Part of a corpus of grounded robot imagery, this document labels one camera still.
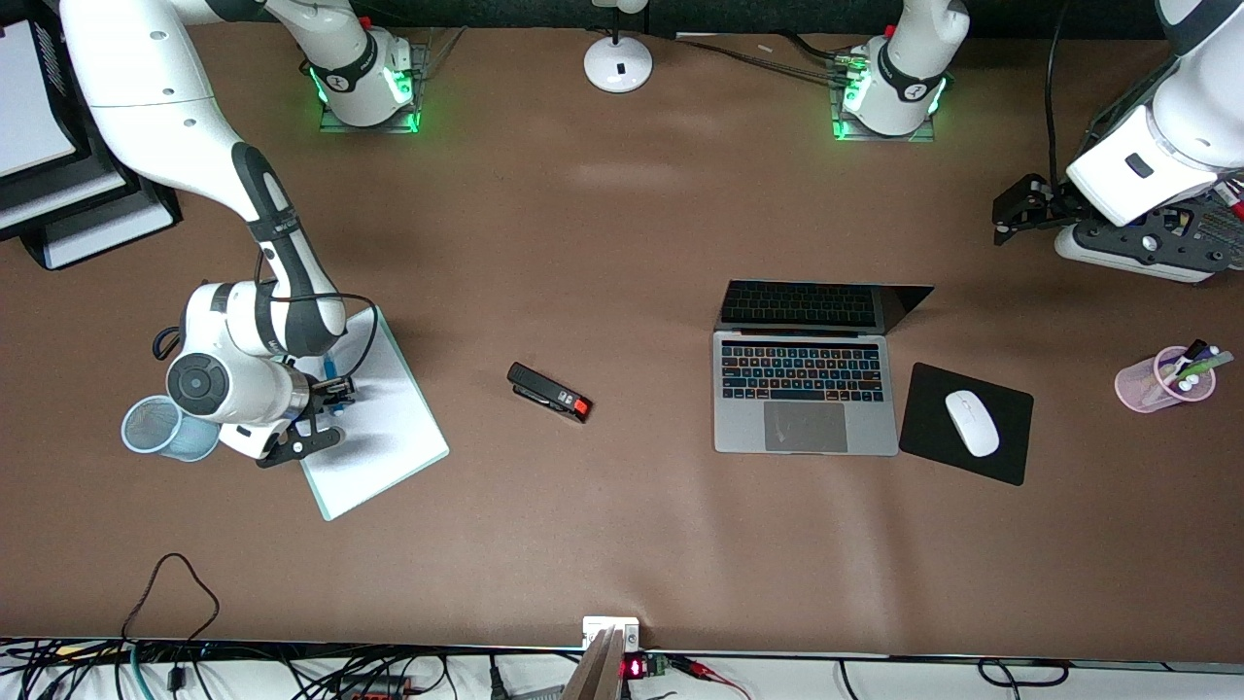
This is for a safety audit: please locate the thin clear cable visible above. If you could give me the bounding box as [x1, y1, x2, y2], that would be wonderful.
[418, 26, 468, 79]

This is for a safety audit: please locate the white clipboard paper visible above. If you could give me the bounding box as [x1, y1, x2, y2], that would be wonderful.
[292, 309, 446, 516]

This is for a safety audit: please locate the pink translucent pen cup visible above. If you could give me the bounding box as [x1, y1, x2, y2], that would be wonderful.
[1115, 345, 1218, 414]

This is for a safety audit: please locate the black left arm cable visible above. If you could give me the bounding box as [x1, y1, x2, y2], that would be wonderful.
[1043, 0, 1070, 191]

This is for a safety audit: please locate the black flat loop cable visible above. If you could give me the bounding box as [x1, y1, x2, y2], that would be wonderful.
[977, 658, 1072, 687]

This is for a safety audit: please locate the black mouse pad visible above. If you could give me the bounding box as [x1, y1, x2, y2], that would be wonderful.
[899, 363, 1035, 487]

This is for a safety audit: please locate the green marker in cup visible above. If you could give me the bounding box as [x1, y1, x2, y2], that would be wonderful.
[1174, 350, 1236, 383]

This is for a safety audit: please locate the black base cable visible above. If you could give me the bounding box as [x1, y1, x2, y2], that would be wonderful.
[671, 32, 856, 87]

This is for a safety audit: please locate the black looped cable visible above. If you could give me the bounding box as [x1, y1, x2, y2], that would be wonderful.
[121, 552, 221, 645]

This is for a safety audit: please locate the white paper sheet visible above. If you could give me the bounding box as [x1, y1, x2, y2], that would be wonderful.
[0, 21, 79, 179]
[0, 146, 129, 231]
[44, 192, 178, 270]

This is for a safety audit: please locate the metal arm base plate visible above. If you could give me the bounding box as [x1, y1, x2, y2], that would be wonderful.
[319, 39, 421, 134]
[831, 49, 936, 144]

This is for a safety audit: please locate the red power strip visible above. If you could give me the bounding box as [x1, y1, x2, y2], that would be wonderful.
[335, 674, 414, 700]

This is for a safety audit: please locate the white mounting bracket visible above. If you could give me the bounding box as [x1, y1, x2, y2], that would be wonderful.
[582, 615, 641, 652]

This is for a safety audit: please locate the red cable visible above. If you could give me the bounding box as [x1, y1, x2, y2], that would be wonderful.
[671, 656, 751, 700]

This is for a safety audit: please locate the blue mesh pen cup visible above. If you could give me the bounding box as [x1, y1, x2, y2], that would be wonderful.
[121, 394, 225, 463]

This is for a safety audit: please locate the white round stand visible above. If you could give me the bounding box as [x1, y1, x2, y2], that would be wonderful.
[583, 0, 654, 94]

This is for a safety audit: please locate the black wire mesh tray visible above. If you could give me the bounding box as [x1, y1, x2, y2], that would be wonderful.
[1084, 39, 1244, 288]

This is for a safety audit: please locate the silver laptop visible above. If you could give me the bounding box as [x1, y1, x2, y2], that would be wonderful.
[714, 280, 936, 456]

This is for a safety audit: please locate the black stacked letter tray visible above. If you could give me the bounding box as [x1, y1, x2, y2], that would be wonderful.
[0, 15, 184, 271]

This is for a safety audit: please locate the black stapler with red tip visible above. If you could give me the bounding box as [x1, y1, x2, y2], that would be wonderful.
[506, 362, 594, 425]

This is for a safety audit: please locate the grey camera pole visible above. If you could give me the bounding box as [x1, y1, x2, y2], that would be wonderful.
[561, 627, 628, 700]

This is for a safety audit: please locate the white computer mouse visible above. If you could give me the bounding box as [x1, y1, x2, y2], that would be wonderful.
[945, 390, 1001, 458]

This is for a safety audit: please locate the teal clipboard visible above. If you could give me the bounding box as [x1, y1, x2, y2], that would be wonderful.
[290, 305, 450, 522]

